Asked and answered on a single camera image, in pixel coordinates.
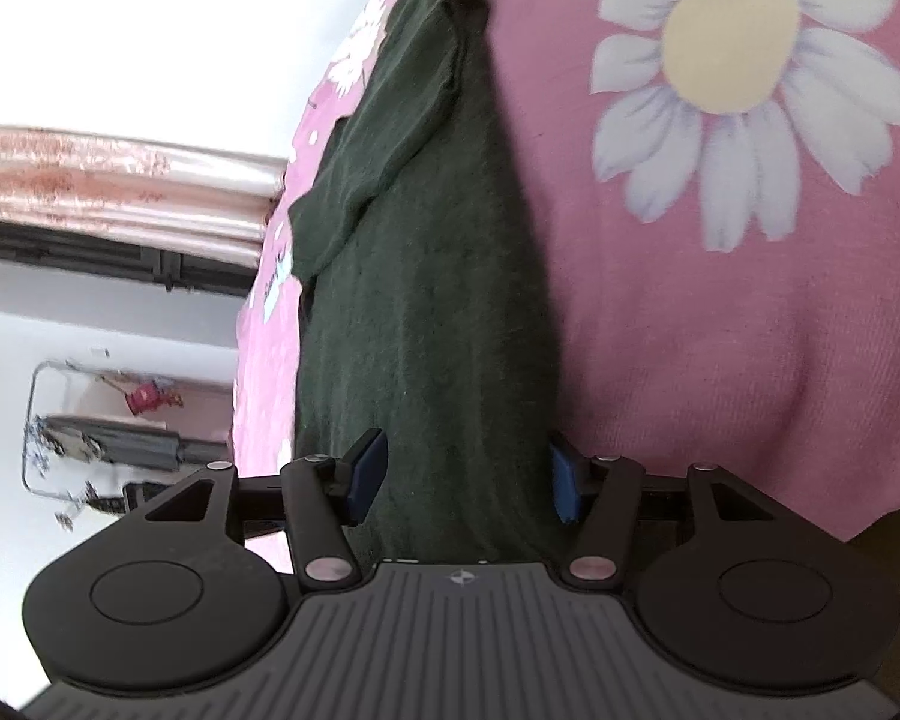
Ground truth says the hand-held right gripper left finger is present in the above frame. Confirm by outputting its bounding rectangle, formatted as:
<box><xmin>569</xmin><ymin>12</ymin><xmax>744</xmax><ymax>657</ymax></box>
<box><xmin>146</xmin><ymin>427</ymin><xmax>391</xmax><ymax>590</ymax></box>

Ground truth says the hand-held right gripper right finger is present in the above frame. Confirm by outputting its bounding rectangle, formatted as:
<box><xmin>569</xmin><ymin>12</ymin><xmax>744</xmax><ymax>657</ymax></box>
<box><xmin>547</xmin><ymin>431</ymin><xmax>781</xmax><ymax>587</ymax></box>

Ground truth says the dark green knit sweater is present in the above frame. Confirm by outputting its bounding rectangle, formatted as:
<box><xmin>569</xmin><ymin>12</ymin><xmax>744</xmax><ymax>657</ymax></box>
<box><xmin>288</xmin><ymin>0</ymin><xmax>595</xmax><ymax>563</ymax></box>

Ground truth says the pink floral bedsheet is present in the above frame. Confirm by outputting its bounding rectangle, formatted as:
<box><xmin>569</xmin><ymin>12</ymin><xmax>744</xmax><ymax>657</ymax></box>
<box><xmin>229</xmin><ymin>0</ymin><xmax>900</xmax><ymax>563</ymax></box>

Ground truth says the beige satin curtain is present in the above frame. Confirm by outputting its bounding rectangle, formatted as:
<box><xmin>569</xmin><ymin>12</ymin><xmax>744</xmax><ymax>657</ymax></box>
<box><xmin>0</xmin><ymin>123</ymin><xmax>287</xmax><ymax>272</ymax></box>

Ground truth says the wall mirror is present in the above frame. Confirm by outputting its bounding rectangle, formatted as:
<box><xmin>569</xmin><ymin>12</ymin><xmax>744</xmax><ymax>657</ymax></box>
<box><xmin>21</xmin><ymin>358</ymin><xmax>235</xmax><ymax>535</ymax></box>

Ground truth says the dark window frame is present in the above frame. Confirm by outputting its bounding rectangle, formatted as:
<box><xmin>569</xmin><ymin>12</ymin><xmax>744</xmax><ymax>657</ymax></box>
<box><xmin>0</xmin><ymin>231</ymin><xmax>262</xmax><ymax>302</ymax></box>

